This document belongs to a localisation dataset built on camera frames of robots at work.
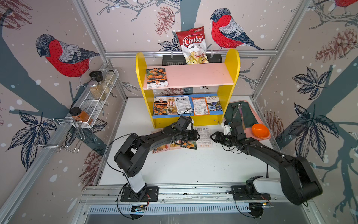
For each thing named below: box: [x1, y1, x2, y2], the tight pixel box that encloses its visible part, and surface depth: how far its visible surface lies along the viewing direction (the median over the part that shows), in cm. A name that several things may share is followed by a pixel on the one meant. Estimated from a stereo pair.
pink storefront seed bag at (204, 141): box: [196, 126, 214, 148], surface depth 98 cm
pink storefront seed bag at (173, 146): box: [168, 142, 182, 151], surface depth 94 cm
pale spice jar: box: [104, 70, 116, 85], surface depth 87 cm
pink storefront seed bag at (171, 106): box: [166, 97, 178, 116], surface depth 97 cm
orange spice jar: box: [69, 106, 94, 126], surface depth 62 cm
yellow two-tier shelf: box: [135, 48, 241, 129], surface depth 83 cm
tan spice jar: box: [88, 80, 105, 101], surface depth 74 cm
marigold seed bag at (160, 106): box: [152, 96, 168, 116], surface depth 97 cm
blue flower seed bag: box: [205, 96, 224, 116], surface depth 97 cm
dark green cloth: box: [224, 100, 259, 128], surface depth 109 cm
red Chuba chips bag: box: [176, 25, 209, 65], surface depth 85 cm
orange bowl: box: [251, 123, 270, 139], surface depth 97 cm
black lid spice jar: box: [89, 70, 109, 89], surface depth 76 cm
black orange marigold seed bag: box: [180, 140, 198, 150], surface depth 94 cm
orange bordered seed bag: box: [191, 97, 210, 117], surface depth 97 cm
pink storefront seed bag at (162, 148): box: [151, 143, 170, 154], surface depth 92 cm
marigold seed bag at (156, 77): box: [146, 67, 169, 90], surface depth 77 cm
